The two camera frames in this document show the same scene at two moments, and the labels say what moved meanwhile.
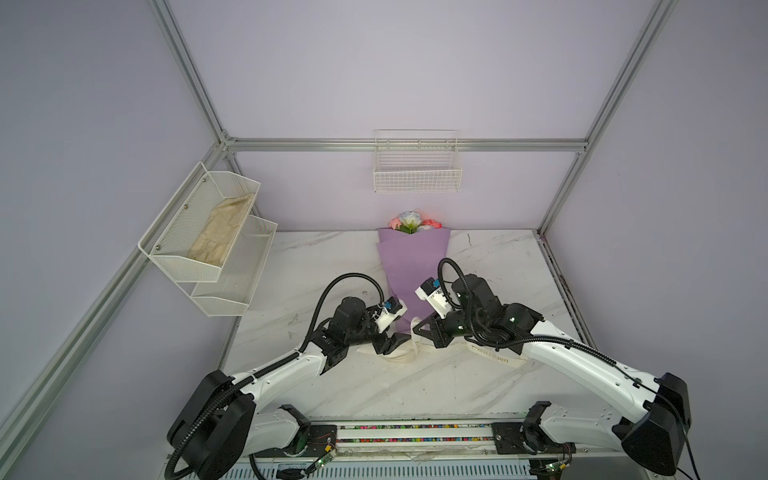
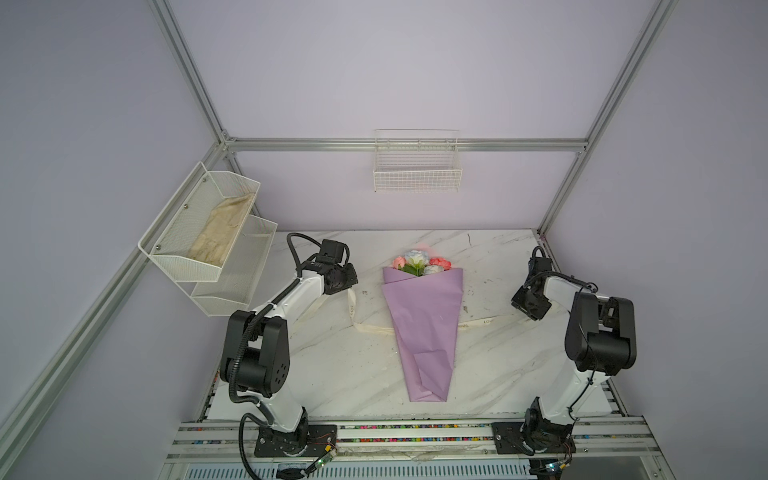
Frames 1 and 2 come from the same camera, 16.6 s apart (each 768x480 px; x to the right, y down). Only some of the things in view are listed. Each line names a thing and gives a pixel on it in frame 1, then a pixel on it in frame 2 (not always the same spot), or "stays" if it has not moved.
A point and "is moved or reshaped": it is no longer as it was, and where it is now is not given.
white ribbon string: (413, 354) is moved or reshaped
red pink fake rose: (435, 224) -> (439, 261)
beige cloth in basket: (215, 238) stays
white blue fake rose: (410, 220) -> (416, 261)
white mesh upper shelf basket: (192, 237) stays
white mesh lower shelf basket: (230, 295) stays
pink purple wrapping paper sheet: (408, 257) -> (426, 309)
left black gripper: (395, 341) -> (351, 278)
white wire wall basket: (416, 161) stays
